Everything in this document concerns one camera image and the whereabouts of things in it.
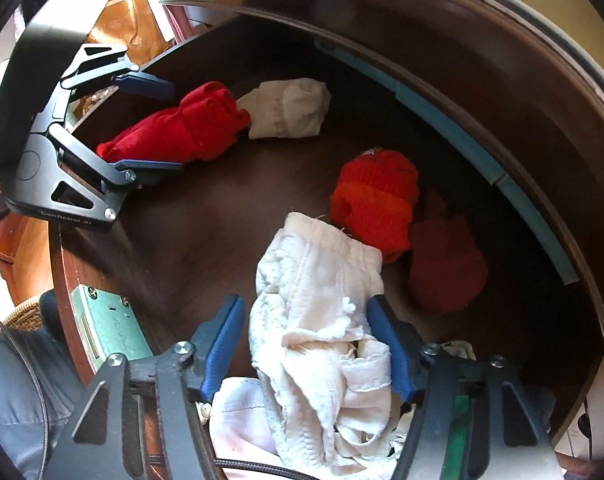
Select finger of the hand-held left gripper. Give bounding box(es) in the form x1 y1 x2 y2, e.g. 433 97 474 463
57 42 177 111
46 124 187 198

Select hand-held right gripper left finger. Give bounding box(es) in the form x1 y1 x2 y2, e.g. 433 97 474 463
57 294 246 480

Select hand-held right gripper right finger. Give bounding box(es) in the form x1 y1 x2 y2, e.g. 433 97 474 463
367 294 567 480

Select red underwear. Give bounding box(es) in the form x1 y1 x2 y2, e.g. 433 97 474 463
96 81 253 165

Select pale smooth underwear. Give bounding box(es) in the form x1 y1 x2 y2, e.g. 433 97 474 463
209 377 283 480

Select cream lace underwear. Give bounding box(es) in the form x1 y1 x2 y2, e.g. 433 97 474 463
249 211 395 476

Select dark red garment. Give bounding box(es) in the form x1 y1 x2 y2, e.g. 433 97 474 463
409 215 488 316

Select off-white underwear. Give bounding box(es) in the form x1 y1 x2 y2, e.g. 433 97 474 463
236 78 331 140

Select red knit garment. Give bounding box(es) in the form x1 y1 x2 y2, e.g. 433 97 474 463
329 147 420 266

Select green metal drawer lock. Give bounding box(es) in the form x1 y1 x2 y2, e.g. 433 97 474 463
71 282 153 378

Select brown patterned cloth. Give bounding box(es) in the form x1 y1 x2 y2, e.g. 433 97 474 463
89 0 175 58

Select wicker basket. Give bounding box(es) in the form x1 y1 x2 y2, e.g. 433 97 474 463
2 294 50 333

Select black braided cable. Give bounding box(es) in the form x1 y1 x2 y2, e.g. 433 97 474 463
147 452 397 480

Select thin black cable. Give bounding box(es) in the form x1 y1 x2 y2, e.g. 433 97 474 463
0 297 50 480

